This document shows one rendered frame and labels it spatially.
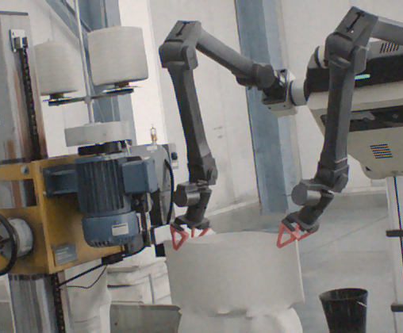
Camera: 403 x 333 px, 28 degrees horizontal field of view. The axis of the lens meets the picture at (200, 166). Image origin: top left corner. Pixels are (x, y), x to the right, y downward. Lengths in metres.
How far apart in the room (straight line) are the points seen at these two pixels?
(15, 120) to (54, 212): 0.28
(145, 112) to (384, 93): 6.85
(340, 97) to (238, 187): 8.72
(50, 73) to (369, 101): 0.97
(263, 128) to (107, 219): 9.09
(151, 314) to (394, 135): 1.13
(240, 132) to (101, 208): 8.81
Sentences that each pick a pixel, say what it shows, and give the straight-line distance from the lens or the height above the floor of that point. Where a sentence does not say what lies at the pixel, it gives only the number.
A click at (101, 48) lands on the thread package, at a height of 1.63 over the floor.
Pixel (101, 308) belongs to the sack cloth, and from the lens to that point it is 2.82.
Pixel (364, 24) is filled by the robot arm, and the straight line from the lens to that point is 2.05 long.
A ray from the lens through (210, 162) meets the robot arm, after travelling 2.42.
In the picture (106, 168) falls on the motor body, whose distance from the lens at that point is 2.19.
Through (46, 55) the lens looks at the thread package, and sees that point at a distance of 2.50.
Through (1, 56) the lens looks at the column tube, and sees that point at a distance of 2.31.
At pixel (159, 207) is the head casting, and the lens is 2.68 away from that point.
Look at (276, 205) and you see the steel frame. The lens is 11.26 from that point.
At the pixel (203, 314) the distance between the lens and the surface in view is 2.47.
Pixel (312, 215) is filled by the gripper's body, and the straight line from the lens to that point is 2.28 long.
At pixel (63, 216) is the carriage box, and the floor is 1.17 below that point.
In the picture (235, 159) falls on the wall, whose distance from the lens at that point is 10.77.
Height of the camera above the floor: 1.38
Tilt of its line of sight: 3 degrees down
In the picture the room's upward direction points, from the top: 7 degrees counter-clockwise
